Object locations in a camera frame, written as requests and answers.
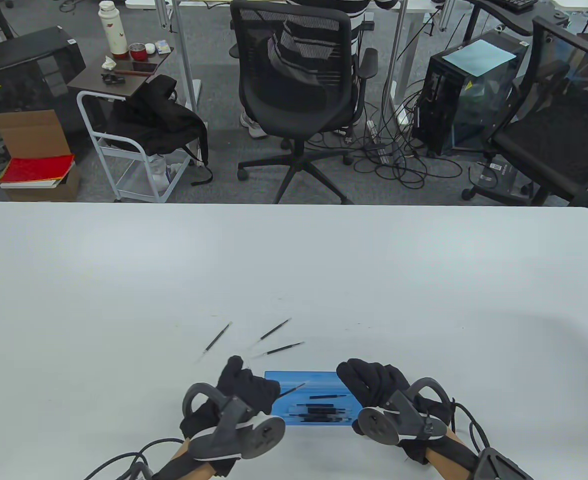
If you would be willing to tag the small black clip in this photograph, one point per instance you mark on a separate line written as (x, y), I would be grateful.
(110, 78)

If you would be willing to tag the white book stack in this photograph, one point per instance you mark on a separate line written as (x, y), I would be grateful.
(26, 185)

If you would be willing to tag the white cart with dark top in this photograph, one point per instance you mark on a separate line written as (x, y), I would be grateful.
(89, 82)

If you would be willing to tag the black ink pen refill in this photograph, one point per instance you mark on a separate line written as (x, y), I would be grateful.
(294, 389)

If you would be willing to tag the clear plastic bottle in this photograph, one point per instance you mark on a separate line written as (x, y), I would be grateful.
(160, 170)

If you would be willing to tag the white desk with metal legs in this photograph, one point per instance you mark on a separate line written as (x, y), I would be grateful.
(186, 50)

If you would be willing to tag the dark smartphone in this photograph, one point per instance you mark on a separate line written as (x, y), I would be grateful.
(144, 66)

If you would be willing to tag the red folder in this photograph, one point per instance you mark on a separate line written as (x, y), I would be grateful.
(36, 169)

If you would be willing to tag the light blue paper sheet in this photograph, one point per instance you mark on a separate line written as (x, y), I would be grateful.
(479, 56)

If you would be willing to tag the crumpled white tissue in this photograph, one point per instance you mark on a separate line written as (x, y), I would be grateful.
(108, 63)

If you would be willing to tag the small blue yellow packet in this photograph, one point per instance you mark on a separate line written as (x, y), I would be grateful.
(163, 46)

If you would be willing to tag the person's right hand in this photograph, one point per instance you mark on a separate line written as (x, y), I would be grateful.
(369, 382)

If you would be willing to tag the person's left forearm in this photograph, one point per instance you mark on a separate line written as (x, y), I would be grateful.
(181, 452)

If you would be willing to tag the red metal cup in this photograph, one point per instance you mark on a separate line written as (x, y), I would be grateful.
(137, 51)

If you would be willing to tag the pen refills group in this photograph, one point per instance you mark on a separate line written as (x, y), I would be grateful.
(276, 329)

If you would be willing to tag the black mesh armchair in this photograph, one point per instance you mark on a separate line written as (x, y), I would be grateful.
(549, 145)

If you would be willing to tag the open cardboard box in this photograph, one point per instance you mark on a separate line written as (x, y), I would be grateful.
(29, 135)

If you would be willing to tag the black glass-sided computer tower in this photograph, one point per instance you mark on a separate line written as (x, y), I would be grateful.
(439, 100)

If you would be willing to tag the pile of black pen refills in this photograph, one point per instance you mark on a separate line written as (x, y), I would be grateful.
(324, 412)

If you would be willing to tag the white power strip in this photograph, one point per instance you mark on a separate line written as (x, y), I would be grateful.
(374, 132)

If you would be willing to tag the black keyboard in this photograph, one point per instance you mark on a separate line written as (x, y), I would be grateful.
(519, 4)

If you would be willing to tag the blue plastic stationery box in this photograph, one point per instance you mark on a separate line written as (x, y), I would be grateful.
(324, 382)

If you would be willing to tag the black floor device with label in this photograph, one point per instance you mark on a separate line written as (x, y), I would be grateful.
(504, 175)

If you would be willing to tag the black backpack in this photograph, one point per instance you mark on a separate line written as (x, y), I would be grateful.
(156, 120)

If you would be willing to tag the black mesh office chair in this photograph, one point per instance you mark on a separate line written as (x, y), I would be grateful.
(294, 110)

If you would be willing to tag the white thermos bottle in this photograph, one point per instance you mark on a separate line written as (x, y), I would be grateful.
(112, 30)

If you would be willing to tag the low cardboard box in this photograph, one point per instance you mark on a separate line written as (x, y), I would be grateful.
(69, 187)

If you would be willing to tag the person's right forearm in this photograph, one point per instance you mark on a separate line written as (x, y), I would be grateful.
(446, 467)

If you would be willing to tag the person's left hand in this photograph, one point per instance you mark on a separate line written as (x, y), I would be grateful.
(254, 390)

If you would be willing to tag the black desk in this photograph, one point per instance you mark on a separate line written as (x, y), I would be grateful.
(499, 15)

